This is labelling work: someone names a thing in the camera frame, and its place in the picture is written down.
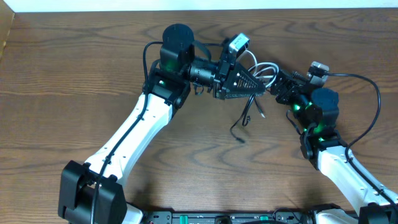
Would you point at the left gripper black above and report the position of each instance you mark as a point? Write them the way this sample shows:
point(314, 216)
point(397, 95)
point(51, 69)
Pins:
point(222, 81)

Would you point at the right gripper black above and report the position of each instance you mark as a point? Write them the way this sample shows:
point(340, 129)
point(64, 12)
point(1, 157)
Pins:
point(293, 86)

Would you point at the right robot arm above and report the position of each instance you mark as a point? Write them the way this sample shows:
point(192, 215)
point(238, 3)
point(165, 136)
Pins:
point(315, 110)

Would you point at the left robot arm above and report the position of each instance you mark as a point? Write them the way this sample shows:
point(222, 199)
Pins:
point(93, 191)

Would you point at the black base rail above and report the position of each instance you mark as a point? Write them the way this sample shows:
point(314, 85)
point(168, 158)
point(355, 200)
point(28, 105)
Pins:
point(280, 216)

